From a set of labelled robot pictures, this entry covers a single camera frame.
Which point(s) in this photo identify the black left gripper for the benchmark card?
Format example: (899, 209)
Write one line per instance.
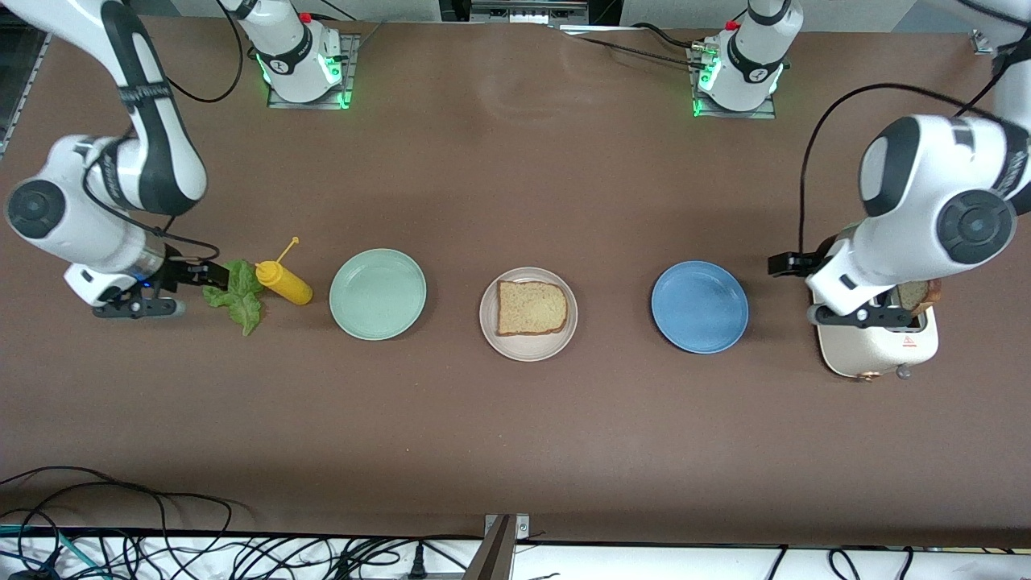
(813, 262)

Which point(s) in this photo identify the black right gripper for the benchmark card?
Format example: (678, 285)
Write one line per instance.
(182, 272)

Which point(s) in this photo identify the green lettuce leaf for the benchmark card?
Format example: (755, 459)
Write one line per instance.
(246, 310)

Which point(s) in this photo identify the yellow mustard squeeze bottle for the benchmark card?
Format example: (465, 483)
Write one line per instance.
(288, 288)

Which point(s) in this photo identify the brown bread slice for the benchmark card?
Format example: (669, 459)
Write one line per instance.
(922, 296)
(532, 308)

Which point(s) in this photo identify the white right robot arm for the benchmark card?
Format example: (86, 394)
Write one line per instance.
(80, 242)

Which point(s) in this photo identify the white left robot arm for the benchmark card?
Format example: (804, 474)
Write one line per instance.
(918, 185)

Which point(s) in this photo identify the blue plate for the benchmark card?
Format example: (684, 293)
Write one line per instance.
(699, 306)

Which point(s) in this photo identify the mint green plate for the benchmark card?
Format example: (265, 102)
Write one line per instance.
(377, 294)

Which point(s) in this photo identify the beige plate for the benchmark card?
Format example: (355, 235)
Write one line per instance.
(523, 348)

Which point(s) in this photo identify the white two-slot toaster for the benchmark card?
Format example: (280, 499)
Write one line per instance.
(878, 350)

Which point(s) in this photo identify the flat silver metal strip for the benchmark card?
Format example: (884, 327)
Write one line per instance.
(596, 30)

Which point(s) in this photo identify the black power plug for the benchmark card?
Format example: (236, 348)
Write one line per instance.
(417, 561)

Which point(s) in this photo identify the dark metal beam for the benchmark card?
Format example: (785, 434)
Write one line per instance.
(491, 560)

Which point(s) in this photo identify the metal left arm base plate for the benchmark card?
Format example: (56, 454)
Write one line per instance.
(761, 113)

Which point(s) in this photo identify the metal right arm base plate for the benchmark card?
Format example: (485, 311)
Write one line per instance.
(351, 56)

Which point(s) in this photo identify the aluminium frame rail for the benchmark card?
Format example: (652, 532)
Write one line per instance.
(983, 44)

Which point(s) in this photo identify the grey metal equipment frame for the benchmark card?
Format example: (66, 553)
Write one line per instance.
(527, 10)

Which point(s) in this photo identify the small aluminium corner bracket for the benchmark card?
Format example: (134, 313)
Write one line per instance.
(522, 528)

